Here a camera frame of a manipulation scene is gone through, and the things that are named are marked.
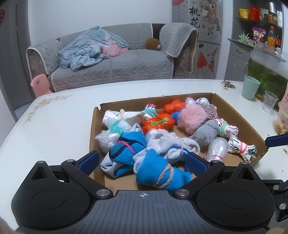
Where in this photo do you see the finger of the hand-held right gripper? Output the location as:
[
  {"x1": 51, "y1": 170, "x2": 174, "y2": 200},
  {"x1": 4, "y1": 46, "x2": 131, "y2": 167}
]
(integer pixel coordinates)
[{"x1": 264, "y1": 132, "x2": 288, "y2": 148}]

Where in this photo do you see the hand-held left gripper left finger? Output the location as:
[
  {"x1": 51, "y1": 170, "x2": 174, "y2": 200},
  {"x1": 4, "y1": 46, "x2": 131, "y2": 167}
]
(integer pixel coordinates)
[{"x1": 29, "y1": 150, "x2": 113, "y2": 199}]

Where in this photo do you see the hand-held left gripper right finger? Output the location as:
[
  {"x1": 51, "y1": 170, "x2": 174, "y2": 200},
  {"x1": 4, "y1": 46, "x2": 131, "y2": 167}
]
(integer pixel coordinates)
[{"x1": 173, "y1": 151, "x2": 260, "y2": 200}]

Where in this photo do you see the bubble wrap bundle pink band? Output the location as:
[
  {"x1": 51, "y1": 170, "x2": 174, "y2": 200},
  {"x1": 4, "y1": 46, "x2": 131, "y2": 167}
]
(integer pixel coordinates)
[{"x1": 205, "y1": 137, "x2": 229, "y2": 163}]

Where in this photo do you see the light grey sock bundle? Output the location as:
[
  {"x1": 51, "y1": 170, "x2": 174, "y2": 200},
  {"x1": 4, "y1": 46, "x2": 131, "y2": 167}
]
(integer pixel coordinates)
[{"x1": 146, "y1": 130, "x2": 201, "y2": 164}]

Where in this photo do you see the green print bundle pink band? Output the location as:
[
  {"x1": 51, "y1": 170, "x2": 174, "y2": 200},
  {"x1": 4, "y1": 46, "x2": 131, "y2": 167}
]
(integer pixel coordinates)
[{"x1": 227, "y1": 134, "x2": 257, "y2": 163}]

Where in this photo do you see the blue sock bundle pink band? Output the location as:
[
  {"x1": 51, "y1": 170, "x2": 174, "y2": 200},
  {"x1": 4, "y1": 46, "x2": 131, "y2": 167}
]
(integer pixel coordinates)
[{"x1": 100, "y1": 131, "x2": 147, "y2": 179}]

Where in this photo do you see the blue sock bundle rope band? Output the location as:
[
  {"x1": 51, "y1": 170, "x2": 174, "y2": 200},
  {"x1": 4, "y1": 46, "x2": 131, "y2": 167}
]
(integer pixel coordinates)
[{"x1": 134, "y1": 148, "x2": 192, "y2": 192}]

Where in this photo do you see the pink fluffy ball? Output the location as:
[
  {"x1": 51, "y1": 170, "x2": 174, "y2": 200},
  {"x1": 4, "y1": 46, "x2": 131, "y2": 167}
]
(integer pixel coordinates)
[{"x1": 177, "y1": 104, "x2": 210, "y2": 135}]

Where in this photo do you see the purple print bundle green band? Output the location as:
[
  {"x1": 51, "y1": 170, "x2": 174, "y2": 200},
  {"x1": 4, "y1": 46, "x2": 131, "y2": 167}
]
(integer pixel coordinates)
[{"x1": 215, "y1": 118, "x2": 239, "y2": 138}]

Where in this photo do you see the brown cardboard box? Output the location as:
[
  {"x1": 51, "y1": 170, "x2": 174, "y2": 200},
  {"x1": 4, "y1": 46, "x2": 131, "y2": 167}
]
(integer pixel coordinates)
[{"x1": 89, "y1": 92, "x2": 269, "y2": 194}]

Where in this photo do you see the white bundle teal tie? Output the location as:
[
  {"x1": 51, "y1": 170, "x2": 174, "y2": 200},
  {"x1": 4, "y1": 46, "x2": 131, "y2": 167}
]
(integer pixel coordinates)
[{"x1": 102, "y1": 109, "x2": 145, "y2": 134}]

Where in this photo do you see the pink knitted cloth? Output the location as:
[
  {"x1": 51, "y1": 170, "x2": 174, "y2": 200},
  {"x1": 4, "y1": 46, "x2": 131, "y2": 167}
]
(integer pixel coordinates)
[{"x1": 205, "y1": 104, "x2": 218, "y2": 121}]

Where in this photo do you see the orange plastic bundle green tie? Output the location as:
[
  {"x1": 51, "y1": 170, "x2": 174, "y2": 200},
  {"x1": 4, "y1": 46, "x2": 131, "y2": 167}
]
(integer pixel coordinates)
[{"x1": 141, "y1": 112, "x2": 175, "y2": 134}]

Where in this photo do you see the bubble wrap bundle purple band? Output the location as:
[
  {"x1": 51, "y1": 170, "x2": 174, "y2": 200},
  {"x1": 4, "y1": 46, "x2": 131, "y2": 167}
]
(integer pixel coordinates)
[{"x1": 185, "y1": 96, "x2": 211, "y2": 109}]

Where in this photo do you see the clear food container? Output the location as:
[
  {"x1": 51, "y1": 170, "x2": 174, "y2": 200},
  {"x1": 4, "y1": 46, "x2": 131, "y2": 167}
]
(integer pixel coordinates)
[{"x1": 274, "y1": 101, "x2": 288, "y2": 136}]

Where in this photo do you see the clear plastic cup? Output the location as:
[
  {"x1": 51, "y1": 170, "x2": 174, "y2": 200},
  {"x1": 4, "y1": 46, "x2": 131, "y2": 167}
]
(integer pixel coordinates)
[{"x1": 261, "y1": 90, "x2": 279, "y2": 114}]

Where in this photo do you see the green cup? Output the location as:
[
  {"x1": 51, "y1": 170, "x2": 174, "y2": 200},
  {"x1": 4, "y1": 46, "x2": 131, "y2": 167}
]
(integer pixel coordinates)
[{"x1": 242, "y1": 75, "x2": 261, "y2": 100}]

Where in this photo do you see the glass fish tank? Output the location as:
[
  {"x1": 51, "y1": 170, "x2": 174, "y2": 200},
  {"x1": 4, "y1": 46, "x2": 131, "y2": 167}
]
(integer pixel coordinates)
[{"x1": 246, "y1": 41, "x2": 288, "y2": 100}]

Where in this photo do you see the pile of seed shells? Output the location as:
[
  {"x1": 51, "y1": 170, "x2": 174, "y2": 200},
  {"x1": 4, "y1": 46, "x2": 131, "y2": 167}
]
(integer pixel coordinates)
[{"x1": 220, "y1": 80, "x2": 237, "y2": 90}]

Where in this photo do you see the pink plastic chair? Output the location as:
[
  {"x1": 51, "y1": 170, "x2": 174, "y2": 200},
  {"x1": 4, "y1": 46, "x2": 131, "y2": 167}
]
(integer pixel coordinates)
[{"x1": 30, "y1": 73, "x2": 55, "y2": 95}]

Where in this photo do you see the grey shelf cabinet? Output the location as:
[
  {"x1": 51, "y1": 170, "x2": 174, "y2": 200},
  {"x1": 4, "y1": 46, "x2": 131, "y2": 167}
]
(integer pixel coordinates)
[{"x1": 224, "y1": 0, "x2": 288, "y2": 82}]

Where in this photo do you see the grey sofa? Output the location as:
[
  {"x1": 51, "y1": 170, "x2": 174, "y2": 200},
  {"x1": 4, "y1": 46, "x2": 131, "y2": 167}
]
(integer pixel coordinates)
[{"x1": 25, "y1": 22, "x2": 199, "y2": 93}]

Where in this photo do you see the orange drink bottle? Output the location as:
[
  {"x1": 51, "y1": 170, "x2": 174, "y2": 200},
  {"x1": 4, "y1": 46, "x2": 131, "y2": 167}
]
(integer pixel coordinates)
[{"x1": 267, "y1": 26, "x2": 276, "y2": 47}]

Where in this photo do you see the purple snack bag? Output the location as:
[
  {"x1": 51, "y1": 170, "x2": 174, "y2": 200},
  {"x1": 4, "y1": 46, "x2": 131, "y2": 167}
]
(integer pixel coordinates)
[{"x1": 251, "y1": 26, "x2": 267, "y2": 44}]

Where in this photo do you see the small green plant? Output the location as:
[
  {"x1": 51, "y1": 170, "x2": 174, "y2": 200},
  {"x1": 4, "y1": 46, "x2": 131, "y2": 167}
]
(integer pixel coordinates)
[{"x1": 237, "y1": 32, "x2": 254, "y2": 45}]

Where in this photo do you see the light blue blanket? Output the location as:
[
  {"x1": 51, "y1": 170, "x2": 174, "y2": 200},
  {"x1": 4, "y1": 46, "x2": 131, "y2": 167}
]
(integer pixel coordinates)
[{"x1": 58, "y1": 25, "x2": 130, "y2": 72}]

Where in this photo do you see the grey knitted sofa throw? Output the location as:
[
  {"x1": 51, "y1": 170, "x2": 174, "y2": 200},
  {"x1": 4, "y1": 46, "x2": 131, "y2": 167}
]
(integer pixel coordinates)
[{"x1": 159, "y1": 22, "x2": 197, "y2": 58}]

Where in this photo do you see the brown plush toy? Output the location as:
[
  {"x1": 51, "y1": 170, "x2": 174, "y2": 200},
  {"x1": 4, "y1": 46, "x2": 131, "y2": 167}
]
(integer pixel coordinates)
[{"x1": 145, "y1": 37, "x2": 162, "y2": 50}]

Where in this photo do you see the red tin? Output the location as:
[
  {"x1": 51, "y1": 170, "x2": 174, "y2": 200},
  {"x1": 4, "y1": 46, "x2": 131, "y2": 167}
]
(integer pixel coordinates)
[{"x1": 249, "y1": 6, "x2": 261, "y2": 21}]

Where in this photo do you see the flower decorated fridge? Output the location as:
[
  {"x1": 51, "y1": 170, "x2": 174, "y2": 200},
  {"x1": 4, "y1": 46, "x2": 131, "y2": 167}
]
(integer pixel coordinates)
[{"x1": 172, "y1": 0, "x2": 224, "y2": 80}]

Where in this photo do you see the grey door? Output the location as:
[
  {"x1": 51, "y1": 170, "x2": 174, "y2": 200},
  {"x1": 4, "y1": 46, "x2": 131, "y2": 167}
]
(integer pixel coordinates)
[{"x1": 0, "y1": 0, "x2": 31, "y2": 111}]

